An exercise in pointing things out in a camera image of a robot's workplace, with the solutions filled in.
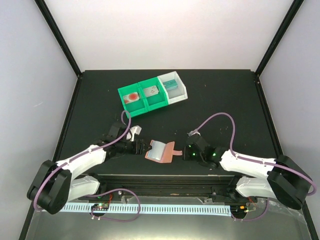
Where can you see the left black frame post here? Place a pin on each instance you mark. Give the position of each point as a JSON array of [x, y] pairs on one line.
[[46, 13]]

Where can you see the right electronics board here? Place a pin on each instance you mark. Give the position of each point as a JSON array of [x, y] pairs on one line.
[[239, 209]]

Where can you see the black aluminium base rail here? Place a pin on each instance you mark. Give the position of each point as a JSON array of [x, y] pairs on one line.
[[232, 189]]

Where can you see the electronics board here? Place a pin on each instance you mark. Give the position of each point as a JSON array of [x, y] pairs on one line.
[[239, 209], [100, 207]]

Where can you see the green bin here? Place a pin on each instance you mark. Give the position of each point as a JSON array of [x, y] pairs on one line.
[[156, 101], [136, 108]]

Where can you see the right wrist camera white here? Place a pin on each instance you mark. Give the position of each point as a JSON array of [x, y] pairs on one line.
[[193, 132]]

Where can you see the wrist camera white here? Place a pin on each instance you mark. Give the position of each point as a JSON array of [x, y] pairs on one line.
[[193, 132], [134, 131]]

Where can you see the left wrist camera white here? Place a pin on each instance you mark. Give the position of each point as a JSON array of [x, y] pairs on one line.
[[134, 131]]

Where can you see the silver pagoda credit card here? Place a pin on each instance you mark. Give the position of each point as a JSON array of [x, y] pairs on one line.
[[150, 91]]

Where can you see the pink leather card holder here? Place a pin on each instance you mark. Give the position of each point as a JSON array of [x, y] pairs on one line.
[[161, 152]]

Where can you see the left electronics board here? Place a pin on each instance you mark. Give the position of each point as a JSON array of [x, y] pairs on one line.
[[100, 207]]

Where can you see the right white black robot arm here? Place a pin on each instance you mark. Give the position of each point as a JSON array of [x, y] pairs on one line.
[[257, 175]]

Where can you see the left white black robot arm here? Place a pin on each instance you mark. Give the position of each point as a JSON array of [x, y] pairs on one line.
[[57, 183]]

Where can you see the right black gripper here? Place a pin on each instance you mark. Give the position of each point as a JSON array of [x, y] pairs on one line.
[[186, 155]]

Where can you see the right black frame post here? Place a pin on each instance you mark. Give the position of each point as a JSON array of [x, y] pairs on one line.
[[282, 29]]

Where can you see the black frame post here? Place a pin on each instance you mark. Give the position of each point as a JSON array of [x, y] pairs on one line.
[[46, 13], [282, 29]]

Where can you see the white bin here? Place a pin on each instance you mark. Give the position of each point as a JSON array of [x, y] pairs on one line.
[[176, 95]]

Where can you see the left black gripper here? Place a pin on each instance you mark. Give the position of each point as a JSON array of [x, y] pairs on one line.
[[140, 151]]

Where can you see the middle green bin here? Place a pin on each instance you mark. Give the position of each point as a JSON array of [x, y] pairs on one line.
[[156, 101]]

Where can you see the red white credit card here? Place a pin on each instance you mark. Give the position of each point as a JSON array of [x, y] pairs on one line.
[[131, 97]]

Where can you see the white slotted cable duct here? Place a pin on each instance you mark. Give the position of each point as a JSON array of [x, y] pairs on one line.
[[153, 209]]

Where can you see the teal credit card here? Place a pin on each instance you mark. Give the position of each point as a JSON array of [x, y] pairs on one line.
[[170, 84]]

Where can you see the left green bin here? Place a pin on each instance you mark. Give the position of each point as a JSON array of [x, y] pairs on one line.
[[136, 108]]

